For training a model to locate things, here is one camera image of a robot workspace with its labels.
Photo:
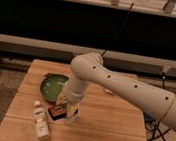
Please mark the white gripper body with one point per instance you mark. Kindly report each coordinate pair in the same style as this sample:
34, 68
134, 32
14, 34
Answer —
68, 95

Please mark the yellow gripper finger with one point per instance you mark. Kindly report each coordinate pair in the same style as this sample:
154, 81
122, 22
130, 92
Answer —
61, 99
71, 109

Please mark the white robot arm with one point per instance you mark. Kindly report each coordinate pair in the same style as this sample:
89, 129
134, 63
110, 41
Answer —
88, 68

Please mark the orange and black eraser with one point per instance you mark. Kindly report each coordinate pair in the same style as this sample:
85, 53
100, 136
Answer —
57, 112

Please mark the green ceramic plate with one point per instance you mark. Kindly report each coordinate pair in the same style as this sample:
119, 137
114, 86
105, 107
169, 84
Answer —
52, 85

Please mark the white plastic bottle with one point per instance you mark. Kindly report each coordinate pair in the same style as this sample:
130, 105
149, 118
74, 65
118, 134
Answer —
40, 119

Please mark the wooden table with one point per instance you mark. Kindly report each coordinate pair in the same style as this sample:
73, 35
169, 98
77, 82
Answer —
101, 117

